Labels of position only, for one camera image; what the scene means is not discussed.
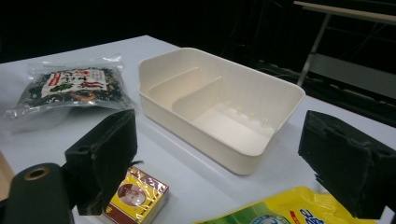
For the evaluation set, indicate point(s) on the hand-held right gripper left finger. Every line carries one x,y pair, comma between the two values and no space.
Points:
102,155

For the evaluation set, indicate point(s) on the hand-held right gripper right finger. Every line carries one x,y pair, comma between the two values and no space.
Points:
348,161

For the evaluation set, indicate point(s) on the yellow and red seasoning box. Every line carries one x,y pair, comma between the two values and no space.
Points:
140,194

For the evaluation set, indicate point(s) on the clear bag of dried seaweed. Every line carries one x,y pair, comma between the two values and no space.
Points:
74,87

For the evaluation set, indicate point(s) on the yellow green seasoning bag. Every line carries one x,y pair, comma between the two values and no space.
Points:
280,210

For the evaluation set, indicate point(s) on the cream plastic storage box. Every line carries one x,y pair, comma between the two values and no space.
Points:
236,93

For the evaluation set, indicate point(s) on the grey table with metal legs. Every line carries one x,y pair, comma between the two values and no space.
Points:
342,12

